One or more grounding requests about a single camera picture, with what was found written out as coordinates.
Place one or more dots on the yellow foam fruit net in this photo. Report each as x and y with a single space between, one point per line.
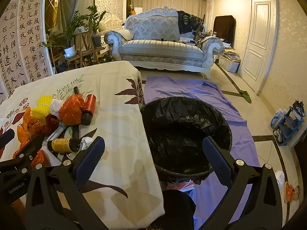
40 112

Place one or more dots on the trash bin with black bag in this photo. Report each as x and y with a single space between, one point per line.
182 134

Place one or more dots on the wooden plant stand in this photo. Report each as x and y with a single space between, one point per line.
82 50

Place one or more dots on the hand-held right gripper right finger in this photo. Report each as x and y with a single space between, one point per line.
215 158

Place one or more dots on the orange slippers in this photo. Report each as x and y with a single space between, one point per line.
289 191

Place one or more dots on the purple floor cloth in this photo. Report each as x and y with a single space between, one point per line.
191 88

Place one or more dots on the ornate white sofa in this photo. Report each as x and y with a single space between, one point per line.
160 48

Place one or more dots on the black jacket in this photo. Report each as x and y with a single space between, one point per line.
187 21

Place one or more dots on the papers on sofa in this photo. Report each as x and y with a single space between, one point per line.
187 41

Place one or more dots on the green plant in dark pot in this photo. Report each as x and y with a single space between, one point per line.
96 38

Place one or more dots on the red white paper packet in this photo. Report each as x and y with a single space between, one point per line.
179 186

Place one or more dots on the blue shoe rack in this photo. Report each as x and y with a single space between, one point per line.
287 127

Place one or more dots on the dark red bag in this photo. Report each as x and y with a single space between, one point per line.
51 122

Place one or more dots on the beige window curtains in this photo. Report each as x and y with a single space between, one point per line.
168 1

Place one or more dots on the orange plastic bag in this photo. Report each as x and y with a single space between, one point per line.
28 124
72 109

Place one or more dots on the tall plant in white pot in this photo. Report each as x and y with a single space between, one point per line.
69 50

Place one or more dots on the white small appliance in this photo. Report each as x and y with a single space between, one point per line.
279 177

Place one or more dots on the calligraphy paper wall hanging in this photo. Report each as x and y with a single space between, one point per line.
28 40

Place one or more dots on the small white printed box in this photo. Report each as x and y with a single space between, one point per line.
82 30

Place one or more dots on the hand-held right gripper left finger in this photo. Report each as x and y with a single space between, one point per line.
90 158

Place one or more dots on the small low green plant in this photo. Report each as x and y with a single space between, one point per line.
105 59

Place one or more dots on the beige slipper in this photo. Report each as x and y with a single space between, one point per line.
298 192

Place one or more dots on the green slippers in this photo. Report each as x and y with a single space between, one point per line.
245 95

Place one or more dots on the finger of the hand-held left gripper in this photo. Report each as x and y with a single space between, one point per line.
6 137
31 145

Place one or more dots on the black rounded object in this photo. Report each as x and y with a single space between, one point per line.
177 210

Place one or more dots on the dark clothes pile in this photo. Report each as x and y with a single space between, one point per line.
203 37

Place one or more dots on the ornate white armchair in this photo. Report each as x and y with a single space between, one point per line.
110 25

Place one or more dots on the white panelled door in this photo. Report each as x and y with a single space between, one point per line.
259 40

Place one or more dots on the white paper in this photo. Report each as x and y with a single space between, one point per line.
86 141
55 105

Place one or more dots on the white storage box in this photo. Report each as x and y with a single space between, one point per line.
230 62

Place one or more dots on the dark brown covered cabinet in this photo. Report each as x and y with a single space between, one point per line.
224 27

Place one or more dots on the yellow label brown bottle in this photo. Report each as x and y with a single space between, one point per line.
63 145

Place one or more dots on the grey hanging drape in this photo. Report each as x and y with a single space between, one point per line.
69 2

